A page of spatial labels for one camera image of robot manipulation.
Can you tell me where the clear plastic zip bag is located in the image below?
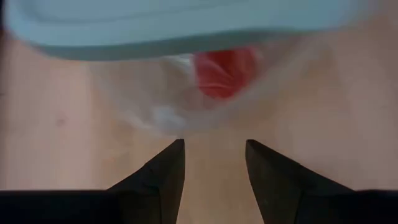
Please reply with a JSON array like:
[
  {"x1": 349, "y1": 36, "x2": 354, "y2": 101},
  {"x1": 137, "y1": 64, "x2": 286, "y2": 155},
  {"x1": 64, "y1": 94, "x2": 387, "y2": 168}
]
[{"x1": 149, "y1": 52, "x2": 262, "y2": 131}]

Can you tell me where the teal container lid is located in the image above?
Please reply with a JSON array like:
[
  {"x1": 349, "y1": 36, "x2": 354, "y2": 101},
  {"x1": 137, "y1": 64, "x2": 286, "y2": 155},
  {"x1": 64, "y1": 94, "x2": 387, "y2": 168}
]
[{"x1": 2, "y1": 0, "x2": 374, "y2": 62}]

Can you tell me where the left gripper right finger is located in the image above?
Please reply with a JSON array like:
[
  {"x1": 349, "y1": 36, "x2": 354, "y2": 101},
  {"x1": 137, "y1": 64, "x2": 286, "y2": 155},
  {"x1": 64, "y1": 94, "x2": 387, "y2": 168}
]
[{"x1": 244, "y1": 139, "x2": 355, "y2": 224}]

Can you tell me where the red elastic bandage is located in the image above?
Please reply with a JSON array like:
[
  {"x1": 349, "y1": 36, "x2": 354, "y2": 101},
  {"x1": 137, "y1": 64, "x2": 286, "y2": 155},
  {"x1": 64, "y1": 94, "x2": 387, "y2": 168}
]
[{"x1": 194, "y1": 46, "x2": 261, "y2": 100}]

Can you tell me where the clear plastic container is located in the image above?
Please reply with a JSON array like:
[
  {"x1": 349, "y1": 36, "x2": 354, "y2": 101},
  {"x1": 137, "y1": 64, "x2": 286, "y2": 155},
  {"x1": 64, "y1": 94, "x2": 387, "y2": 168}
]
[{"x1": 88, "y1": 46, "x2": 280, "y2": 138}]

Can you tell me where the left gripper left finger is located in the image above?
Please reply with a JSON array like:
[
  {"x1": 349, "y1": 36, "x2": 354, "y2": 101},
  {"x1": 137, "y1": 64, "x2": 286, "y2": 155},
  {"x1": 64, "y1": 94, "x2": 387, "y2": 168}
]
[{"x1": 107, "y1": 139, "x2": 186, "y2": 224}]

